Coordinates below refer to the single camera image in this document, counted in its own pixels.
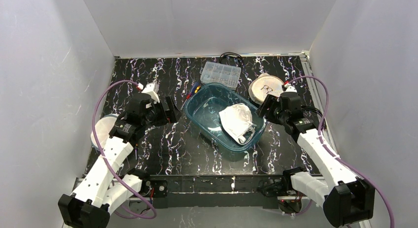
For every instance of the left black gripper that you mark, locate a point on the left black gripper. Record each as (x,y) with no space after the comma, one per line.
(166,110)

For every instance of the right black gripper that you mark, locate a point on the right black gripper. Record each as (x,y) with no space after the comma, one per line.
(268,107)

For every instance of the teal plastic bin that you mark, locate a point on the teal plastic bin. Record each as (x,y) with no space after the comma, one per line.
(203,110)

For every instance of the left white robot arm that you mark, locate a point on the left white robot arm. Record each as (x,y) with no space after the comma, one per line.
(92,202)

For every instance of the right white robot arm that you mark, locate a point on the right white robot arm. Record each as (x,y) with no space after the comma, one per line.
(344,197)

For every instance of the white cloth in bin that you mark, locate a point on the white cloth in bin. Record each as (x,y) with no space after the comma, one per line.
(237,121)

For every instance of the red blue screwdriver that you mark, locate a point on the red blue screwdriver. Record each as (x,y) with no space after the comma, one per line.
(196,86)

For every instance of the clear plastic screw box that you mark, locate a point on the clear plastic screw box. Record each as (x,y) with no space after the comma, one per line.
(220,73)

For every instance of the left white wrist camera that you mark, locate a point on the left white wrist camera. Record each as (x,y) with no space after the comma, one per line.
(150,89)

